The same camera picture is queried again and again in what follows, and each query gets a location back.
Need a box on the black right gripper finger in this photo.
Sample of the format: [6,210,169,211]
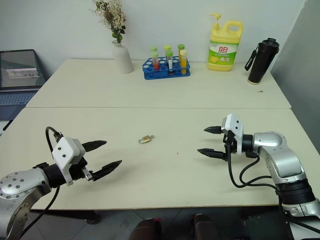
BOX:
[203,126,223,135]
[196,147,228,161]

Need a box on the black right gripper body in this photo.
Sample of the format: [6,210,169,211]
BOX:
[222,130,239,155]

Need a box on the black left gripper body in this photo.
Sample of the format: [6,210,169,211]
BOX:
[68,156,95,183]

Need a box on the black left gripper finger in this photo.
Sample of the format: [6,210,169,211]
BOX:
[81,140,108,153]
[90,159,123,182]

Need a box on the small brass padlock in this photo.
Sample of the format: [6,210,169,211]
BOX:
[137,135,153,145]

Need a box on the dark rounded shape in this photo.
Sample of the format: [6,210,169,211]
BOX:
[190,213,221,240]
[128,217,164,240]

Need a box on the yellow cap orange liquid tube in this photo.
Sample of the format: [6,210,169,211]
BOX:
[178,49,189,75]

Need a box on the yellow detergent pump bottle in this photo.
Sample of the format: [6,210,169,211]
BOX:
[206,12,244,72]

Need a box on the green cap white label tube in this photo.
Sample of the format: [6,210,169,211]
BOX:
[165,50,175,76]

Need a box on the blue test tube rack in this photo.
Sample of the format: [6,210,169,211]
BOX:
[142,56,192,81]

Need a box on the green cap red liquid tube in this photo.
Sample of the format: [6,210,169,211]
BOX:
[150,51,161,72]

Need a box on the green cap orange liquid tube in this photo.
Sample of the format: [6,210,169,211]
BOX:
[177,43,186,62]

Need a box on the white ceramic vase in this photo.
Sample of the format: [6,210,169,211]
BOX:
[111,39,134,75]

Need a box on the lime cap test tube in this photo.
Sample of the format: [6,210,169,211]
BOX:
[163,44,173,61]

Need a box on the grey laptop computer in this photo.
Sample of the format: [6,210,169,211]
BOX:
[0,48,48,121]

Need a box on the dried flower bouquet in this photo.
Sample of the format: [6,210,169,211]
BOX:
[89,0,127,45]

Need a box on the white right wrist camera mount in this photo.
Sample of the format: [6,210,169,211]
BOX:
[220,113,245,156]

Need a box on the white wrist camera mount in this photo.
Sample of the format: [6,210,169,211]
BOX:
[51,137,87,187]
[220,113,245,156]

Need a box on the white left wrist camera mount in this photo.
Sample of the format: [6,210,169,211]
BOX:
[51,137,87,187]

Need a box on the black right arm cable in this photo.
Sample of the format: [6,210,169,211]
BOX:
[225,132,280,189]

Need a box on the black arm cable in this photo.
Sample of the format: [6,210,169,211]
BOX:
[225,132,280,189]
[23,126,64,235]

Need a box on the black table frame leg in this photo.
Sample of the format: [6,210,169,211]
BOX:
[29,209,102,225]

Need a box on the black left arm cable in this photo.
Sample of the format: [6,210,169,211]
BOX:
[23,126,64,235]

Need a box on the black tumbler with strap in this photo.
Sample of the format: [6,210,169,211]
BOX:
[244,37,281,86]

